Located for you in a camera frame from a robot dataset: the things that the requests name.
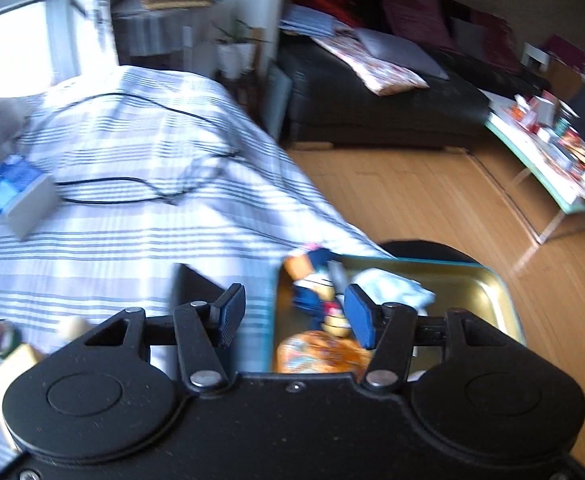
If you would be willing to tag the blue and white box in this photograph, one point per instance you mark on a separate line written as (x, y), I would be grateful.
(22, 200)

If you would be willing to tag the white chair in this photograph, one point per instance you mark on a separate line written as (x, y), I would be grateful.
(535, 55)

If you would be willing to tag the green tape roll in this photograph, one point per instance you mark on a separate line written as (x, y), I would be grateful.
(13, 347)

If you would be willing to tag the small grey cushion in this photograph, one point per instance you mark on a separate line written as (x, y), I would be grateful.
(467, 35)

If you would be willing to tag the navy yellow patterned fabric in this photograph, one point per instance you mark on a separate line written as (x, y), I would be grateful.
(312, 300)

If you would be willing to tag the white triangular box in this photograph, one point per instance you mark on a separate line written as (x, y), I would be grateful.
(543, 110)

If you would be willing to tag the red cloth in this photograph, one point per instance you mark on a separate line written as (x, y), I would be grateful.
(327, 5)

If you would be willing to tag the glass coffee table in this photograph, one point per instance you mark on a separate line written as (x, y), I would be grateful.
(522, 160)

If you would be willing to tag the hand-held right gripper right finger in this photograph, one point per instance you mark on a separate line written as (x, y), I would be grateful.
(361, 315)

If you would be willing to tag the gold metal tray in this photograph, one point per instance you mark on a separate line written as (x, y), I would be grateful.
(472, 300)

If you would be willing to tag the black leather sofa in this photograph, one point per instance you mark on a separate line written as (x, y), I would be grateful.
(347, 105)

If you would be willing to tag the glass side table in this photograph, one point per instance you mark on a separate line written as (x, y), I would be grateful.
(162, 30)

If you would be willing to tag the large grey cushion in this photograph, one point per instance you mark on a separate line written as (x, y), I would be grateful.
(402, 50)

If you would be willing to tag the beige block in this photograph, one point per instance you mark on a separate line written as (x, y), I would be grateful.
(10, 380)

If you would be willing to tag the black flat panel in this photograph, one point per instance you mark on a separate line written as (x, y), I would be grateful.
(192, 285)

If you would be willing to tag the orange embroidered pouch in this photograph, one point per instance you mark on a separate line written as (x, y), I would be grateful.
(317, 352)

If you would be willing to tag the floral cloth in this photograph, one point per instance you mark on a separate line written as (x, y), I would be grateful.
(382, 72)

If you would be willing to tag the blue checked cloth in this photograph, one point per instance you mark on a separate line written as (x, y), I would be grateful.
(307, 20)

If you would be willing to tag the plaid bed blanket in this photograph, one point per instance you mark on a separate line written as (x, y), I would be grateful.
(147, 220)

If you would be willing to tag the embroidered dark red cushion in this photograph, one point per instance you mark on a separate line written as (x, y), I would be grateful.
(497, 40)

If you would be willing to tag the cardboard box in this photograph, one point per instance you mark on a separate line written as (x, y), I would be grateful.
(562, 75)

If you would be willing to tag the wooden plant stand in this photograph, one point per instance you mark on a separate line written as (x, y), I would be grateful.
(242, 95)

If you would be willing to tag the black round stool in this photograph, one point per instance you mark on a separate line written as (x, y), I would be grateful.
(422, 250)

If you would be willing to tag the large dark red cushion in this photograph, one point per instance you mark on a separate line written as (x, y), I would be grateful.
(412, 10)

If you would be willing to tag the framed panel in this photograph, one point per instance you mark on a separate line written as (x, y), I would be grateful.
(277, 100)

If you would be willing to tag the blue face mask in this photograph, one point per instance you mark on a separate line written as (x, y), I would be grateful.
(392, 285)

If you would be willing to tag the patterned curtain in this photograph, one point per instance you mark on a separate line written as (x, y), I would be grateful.
(95, 10)

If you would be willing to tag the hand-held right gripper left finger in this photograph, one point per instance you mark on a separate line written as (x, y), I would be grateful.
(230, 315)

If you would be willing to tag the teal glass jar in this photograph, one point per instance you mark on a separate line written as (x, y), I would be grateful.
(567, 120)

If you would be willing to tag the dark red bag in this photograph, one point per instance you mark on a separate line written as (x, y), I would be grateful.
(565, 47)

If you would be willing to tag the potted plant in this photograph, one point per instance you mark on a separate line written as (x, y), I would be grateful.
(235, 57)

